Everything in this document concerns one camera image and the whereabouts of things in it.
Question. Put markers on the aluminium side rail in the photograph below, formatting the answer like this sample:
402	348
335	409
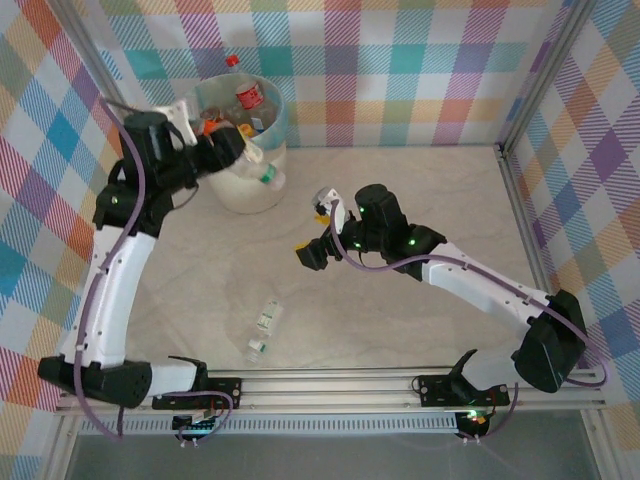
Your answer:
522	210

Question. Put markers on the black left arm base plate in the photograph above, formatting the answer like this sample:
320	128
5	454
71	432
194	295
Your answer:
227	390

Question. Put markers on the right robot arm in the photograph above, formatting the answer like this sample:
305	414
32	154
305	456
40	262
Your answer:
475	285

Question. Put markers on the aluminium front rail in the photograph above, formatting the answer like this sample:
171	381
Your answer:
325	392

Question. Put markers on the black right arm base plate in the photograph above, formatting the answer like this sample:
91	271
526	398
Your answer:
435	390

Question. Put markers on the blue plastic bin liner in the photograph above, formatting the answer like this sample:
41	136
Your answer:
276	127

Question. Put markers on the clear bottle green white label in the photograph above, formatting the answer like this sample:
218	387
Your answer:
265	317

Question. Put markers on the aluminium frame post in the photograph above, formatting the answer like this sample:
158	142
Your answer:
544	75
101	65

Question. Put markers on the white round bin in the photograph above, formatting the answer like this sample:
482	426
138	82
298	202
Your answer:
250	195

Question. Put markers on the clear bottle red label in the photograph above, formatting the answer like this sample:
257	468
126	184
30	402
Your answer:
248	96

